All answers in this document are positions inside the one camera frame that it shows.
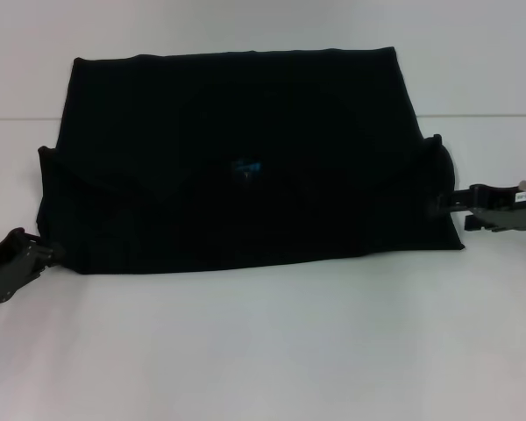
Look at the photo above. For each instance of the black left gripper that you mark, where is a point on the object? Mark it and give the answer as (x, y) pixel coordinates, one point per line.
(4, 267)

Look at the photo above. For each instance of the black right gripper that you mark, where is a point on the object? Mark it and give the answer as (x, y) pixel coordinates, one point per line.
(508, 208)

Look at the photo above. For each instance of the black shirt with FREE! print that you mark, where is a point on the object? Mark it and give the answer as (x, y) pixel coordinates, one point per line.
(245, 175)

